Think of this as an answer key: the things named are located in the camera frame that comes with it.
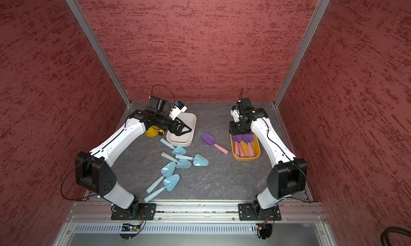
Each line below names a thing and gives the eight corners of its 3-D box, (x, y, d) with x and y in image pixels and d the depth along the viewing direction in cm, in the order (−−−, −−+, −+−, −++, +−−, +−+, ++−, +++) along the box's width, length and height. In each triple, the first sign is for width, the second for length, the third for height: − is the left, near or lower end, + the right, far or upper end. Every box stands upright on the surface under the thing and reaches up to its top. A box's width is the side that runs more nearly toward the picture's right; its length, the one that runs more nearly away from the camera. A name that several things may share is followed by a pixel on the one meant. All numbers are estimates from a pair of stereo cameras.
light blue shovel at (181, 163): (159, 160, 93) (158, 159, 91) (163, 152, 96) (163, 151, 94) (189, 171, 89) (188, 170, 87) (192, 162, 92) (192, 161, 91)
